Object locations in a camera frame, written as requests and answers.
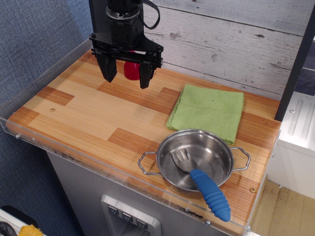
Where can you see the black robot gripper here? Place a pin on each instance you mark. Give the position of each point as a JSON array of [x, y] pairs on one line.
[[126, 41]]

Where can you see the blue handled metal fork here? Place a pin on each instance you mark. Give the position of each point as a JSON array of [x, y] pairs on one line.
[[213, 196]]

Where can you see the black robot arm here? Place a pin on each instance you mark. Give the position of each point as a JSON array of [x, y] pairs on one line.
[[123, 10]]

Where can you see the stainless steel pot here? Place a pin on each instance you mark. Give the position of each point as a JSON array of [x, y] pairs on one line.
[[211, 153]]

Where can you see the red plastic cup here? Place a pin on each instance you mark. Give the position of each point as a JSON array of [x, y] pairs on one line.
[[132, 70]]

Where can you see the green folded cloth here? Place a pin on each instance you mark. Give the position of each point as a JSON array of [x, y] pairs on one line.
[[213, 110]]

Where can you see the grey toy fridge cabinet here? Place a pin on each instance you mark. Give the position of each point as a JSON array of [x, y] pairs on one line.
[[84, 187]]

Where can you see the clear acrylic table guard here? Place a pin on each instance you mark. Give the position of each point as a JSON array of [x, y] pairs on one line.
[[70, 109]]

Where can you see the silver dispenser button panel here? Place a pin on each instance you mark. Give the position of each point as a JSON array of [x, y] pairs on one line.
[[125, 220]]

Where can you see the yellow object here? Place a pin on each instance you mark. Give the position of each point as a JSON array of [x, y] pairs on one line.
[[30, 230]]

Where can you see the white toy sink unit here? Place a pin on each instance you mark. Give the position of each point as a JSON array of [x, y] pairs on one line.
[[292, 164]]

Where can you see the dark grey left post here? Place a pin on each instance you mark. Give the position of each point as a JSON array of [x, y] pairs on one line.
[[100, 20]]

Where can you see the dark grey post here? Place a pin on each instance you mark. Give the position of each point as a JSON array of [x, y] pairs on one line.
[[100, 20], [297, 67]]

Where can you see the dark grey right post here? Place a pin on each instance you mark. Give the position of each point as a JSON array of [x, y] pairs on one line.
[[297, 67]]

